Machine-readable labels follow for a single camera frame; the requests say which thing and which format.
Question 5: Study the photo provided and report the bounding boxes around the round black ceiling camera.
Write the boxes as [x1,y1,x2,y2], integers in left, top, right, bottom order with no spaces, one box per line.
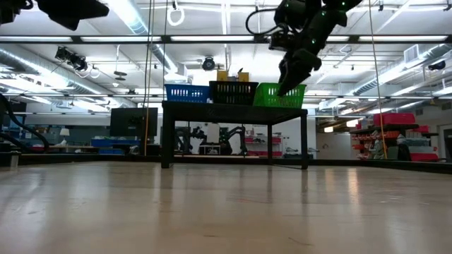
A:
[201,55,217,72]

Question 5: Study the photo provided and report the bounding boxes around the white hanging loop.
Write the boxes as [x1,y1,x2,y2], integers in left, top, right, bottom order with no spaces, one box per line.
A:
[167,6,186,28]

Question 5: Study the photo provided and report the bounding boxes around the black flat screen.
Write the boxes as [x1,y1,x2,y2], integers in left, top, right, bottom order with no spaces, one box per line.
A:
[109,107,159,138]

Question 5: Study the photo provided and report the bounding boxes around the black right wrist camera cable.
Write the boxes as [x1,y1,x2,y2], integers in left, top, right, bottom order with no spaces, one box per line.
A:
[245,7,283,36]

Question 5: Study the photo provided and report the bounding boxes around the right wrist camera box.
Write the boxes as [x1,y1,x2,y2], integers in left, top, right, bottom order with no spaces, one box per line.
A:
[268,28,296,53]

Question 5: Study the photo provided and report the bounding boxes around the blue bins on workbench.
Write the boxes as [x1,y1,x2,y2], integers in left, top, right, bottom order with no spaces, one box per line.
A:
[90,138,141,155]

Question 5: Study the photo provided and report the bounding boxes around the black perforated metal shelf riser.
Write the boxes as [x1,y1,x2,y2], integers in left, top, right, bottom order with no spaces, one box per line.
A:
[161,100,309,171]

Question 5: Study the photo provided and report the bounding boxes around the black robot on workbench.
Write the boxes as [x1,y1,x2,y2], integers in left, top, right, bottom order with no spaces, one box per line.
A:
[218,126,249,156]
[175,126,208,155]

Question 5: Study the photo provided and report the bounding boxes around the yellow hanging cord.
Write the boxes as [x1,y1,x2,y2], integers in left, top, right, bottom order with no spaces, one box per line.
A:
[368,0,388,160]

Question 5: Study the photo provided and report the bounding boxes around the black plastic basket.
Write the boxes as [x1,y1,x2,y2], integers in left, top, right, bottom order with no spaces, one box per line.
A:
[208,80,259,107]

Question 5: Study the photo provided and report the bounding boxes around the black ceiling camera with cable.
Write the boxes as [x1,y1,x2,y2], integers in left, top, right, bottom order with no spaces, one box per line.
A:
[54,45,89,73]

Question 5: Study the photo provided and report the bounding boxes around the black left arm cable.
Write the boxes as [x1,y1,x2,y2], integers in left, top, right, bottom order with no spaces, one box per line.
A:
[0,93,51,153]

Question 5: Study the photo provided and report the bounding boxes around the green plastic basket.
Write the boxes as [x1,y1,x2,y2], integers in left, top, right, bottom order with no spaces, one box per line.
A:
[253,82,307,109]

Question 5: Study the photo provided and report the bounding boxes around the black light beam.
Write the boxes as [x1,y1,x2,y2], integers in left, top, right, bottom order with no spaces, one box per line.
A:
[0,34,452,45]

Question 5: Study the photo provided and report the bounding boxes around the rack with red bins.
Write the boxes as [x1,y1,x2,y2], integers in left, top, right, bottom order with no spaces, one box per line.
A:
[349,111,441,162]

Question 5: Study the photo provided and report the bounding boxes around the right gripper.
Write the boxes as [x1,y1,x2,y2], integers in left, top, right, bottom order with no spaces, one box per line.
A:
[276,47,323,97]

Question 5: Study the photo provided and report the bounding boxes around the blue plastic basket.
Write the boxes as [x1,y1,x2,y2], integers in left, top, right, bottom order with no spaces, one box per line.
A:
[165,83,213,104]

